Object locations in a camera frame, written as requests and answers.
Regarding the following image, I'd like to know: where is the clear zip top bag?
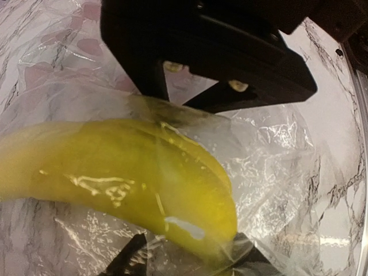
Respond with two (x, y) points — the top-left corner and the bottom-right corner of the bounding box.
(0, 0), (323, 276)

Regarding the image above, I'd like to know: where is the yellow fake banana bunch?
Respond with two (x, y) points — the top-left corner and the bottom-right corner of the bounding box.
(1, 95), (237, 264)

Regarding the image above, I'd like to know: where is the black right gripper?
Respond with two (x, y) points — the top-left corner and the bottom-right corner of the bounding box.
(101, 1), (367, 113)

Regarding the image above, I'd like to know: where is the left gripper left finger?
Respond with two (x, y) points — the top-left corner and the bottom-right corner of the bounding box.
(105, 234), (147, 276)

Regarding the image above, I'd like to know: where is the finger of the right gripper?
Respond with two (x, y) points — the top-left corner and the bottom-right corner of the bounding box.
(100, 20), (169, 101)

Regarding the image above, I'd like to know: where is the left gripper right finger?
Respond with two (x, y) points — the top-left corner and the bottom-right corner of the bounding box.
(227, 232), (283, 276)

